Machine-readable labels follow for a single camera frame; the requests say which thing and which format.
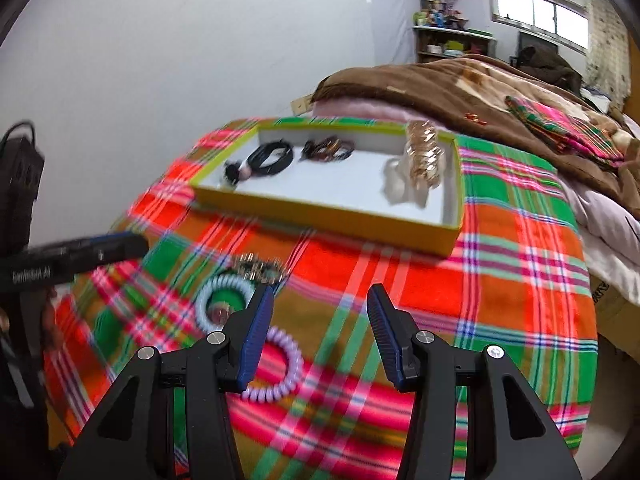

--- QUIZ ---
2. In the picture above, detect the purple spiral hair tie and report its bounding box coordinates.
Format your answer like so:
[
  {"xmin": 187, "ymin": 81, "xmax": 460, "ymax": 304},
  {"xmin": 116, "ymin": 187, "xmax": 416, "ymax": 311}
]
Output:
[{"xmin": 240, "ymin": 325, "xmax": 305, "ymax": 403}]

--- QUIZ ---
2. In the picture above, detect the light blue spiral hair tie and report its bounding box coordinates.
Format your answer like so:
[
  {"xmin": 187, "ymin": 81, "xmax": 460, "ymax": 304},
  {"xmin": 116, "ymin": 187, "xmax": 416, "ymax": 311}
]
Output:
[{"xmin": 194, "ymin": 274, "xmax": 260, "ymax": 334}]

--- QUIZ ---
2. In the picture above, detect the black hair tie with charm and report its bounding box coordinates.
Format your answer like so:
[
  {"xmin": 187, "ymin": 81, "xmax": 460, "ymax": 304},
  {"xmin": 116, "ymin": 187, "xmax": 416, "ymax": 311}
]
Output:
[{"xmin": 221, "ymin": 159, "xmax": 260, "ymax": 189}]

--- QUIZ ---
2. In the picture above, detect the black wristband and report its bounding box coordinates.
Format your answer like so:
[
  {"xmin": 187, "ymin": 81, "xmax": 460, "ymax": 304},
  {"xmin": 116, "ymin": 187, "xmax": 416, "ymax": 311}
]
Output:
[{"xmin": 246, "ymin": 140, "xmax": 294, "ymax": 177}]

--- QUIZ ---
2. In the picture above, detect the dark beaded bracelet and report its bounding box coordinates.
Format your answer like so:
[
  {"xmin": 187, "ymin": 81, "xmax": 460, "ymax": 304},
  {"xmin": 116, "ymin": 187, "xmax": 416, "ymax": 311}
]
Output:
[{"xmin": 299, "ymin": 135, "xmax": 357, "ymax": 164}]

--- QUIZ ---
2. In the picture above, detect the cardboard box beside bed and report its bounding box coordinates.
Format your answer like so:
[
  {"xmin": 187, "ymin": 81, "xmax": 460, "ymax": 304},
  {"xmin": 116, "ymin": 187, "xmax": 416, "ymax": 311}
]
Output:
[{"xmin": 590, "ymin": 274, "xmax": 639, "ymax": 361}]

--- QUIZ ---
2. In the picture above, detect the plaid red green cloth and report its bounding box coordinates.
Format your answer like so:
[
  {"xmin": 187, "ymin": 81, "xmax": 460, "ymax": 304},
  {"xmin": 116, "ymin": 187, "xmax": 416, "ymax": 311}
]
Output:
[{"xmin": 44, "ymin": 120, "xmax": 598, "ymax": 479}]

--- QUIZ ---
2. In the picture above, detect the white quilt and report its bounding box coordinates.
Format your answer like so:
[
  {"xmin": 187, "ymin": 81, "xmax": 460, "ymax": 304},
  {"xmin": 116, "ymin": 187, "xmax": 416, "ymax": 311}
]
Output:
[{"xmin": 560, "ymin": 177, "xmax": 639, "ymax": 307}]

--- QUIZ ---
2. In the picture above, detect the yellow shallow cardboard box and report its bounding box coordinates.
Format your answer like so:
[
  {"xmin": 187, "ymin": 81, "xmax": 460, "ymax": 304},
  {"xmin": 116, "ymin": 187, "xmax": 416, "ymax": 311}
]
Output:
[{"xmin": 189, "ymin": 117, "xmax": 465, "ymax": 258}]

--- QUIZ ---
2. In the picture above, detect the folded plaid cloth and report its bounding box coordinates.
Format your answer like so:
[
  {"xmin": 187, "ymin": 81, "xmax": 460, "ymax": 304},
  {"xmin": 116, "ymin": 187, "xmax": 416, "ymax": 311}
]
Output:
[{"xmin": 504, "ymin": 96, "xmax": 625, "ymax": 171}]

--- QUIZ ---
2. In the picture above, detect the brown fleece blanket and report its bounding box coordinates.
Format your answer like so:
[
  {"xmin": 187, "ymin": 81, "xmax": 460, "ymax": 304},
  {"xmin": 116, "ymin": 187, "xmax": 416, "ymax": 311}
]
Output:
[{"xmin": 311, "ymin": 54, "xmax": 639, "ymax": 217}]

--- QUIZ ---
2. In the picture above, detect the dark jacket on chair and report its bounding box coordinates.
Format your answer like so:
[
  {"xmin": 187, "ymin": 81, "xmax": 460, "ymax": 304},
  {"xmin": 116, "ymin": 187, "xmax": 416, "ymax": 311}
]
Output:
[{"xmin": 515, "ymin": 46, "xmax": 582, "ymax": 96}]

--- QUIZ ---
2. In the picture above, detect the patterned curtain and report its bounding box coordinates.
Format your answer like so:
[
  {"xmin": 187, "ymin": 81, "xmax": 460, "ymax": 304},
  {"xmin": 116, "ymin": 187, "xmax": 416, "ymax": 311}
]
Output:
[{"xmin": 585, "ymin": 0, "xmax": 631, "ymax": 110}]

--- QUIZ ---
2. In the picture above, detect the cluttered wooden shelf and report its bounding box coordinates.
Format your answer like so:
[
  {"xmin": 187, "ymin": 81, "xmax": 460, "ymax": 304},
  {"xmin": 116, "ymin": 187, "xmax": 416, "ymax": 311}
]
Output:
[{"xmin": 412, "ymin": 25, "xmax": 497, "ymax": 63}]

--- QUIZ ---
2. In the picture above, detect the window with bars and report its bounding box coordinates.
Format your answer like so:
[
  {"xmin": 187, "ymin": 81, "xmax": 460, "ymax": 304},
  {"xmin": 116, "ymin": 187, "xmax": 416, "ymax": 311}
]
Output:
[{"xmin": 490, "ymin": 0, "xmax": 589, "ymax": 54}]

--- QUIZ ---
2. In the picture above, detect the black cable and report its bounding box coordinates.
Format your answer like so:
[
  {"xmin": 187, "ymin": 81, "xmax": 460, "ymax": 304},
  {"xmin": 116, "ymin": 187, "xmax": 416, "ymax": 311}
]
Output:
[{"xmin": 0, "ymin": 119, "xmax": 37, "ymax": 149}]

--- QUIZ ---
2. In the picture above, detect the wall socket plate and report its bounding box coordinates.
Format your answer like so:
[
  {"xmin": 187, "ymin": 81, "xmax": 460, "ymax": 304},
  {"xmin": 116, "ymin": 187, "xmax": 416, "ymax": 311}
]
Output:
[{"xmin": 291, "ymin": 94, "xmax": 312, "ymax": 116}]

